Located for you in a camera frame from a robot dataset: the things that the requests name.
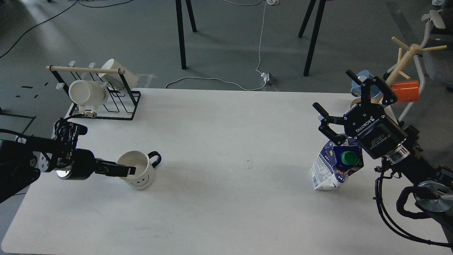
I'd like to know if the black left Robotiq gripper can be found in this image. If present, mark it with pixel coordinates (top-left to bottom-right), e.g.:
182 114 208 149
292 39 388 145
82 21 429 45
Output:
56 149 136 180

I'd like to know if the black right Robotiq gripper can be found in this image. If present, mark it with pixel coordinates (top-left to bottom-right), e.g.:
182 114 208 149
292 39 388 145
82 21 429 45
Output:
312 70 407 159

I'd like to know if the white smiley face mug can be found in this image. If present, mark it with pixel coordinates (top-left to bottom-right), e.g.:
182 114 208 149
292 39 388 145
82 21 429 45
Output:
116 151 162 191

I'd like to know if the blue white milk carton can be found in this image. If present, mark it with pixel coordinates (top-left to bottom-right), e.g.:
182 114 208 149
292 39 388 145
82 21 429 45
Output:
311 138 364 191

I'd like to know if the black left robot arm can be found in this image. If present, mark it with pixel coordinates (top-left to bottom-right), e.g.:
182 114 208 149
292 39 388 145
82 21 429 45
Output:
0 118 136 202

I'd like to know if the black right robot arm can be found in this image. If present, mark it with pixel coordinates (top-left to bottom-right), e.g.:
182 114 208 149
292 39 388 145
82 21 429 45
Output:
313 70 452 248

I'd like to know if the blue mug on tree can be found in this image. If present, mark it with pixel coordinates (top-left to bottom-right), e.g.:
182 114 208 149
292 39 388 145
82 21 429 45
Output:
351 70 382 98

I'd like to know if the orange mug on tree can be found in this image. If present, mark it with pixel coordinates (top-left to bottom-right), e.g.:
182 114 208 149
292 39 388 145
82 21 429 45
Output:
392 80 419 104

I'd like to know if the white mug lying in rack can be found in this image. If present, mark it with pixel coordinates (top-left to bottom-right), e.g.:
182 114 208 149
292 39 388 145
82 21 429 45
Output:
69 80 109 106

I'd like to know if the wooden mug tree stand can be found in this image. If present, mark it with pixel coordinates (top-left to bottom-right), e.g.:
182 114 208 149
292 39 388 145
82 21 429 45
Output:
349 36 447 110

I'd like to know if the white tilted mug in rack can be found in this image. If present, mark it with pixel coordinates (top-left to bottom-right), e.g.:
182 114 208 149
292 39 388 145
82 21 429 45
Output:
98 59 138 90

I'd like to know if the white office chair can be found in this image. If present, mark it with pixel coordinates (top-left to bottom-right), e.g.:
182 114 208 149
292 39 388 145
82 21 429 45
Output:
398 0 453 123

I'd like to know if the white power adapter plug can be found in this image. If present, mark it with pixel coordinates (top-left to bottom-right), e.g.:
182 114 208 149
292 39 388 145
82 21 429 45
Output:
260 72 277 86

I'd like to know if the black table leg right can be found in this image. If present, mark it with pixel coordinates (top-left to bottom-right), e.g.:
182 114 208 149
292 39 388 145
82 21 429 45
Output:
298 0 327 77

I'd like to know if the black table leg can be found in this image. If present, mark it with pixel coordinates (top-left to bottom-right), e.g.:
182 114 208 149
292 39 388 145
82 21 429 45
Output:
298 0 327 77
175 0 198 70

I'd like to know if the black table leg left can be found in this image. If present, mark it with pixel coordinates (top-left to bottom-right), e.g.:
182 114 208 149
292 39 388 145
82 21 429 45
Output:
175 0 198 70

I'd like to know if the black wire dish rack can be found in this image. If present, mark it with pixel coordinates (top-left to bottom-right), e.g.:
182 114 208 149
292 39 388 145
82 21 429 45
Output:
46 59 141 121

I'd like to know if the white power cable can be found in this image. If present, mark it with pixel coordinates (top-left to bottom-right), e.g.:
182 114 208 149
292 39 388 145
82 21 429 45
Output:
165 0 280 91

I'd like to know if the black floor cable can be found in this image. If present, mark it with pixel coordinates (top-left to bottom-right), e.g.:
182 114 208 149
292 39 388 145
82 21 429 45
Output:
0 0 133 59

